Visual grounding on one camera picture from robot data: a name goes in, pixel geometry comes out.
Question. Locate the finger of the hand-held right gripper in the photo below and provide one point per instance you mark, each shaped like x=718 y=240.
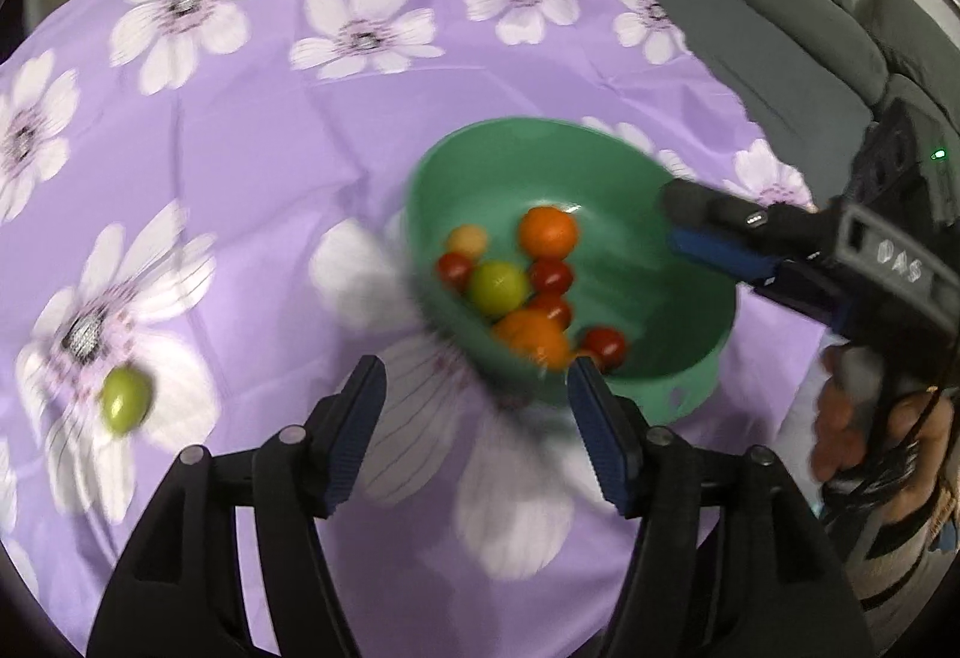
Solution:
x=724 y=255
x=712 y=205

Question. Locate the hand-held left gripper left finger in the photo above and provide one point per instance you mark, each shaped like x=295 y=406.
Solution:
x=354 y=433

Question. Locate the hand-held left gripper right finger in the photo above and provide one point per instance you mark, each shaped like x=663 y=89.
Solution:
x=604 y=437

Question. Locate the green plastic bowl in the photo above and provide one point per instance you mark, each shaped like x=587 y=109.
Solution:
x=645 y=298

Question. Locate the red cherry tomato with stem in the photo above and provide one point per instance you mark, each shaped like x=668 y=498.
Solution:
x=604 y=344

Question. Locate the orange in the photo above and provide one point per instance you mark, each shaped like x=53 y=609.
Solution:
x=534 y=337
x=550 y=230

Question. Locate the yellow-green jujube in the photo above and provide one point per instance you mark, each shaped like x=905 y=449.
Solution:
x=497 y=286

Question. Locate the small yellow-brown fruit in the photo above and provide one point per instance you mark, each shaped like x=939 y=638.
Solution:
x=467 y=240

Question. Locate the green jujube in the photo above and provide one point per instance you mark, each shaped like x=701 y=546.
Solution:
x=125 y=399

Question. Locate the person's right hand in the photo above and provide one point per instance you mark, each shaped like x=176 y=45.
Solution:
x=855 y=425

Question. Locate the grey sofa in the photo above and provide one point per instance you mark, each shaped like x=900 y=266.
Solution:
x=787 y=42

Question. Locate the purple floral tablecloth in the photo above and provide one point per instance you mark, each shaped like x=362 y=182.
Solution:
x=262 y=178

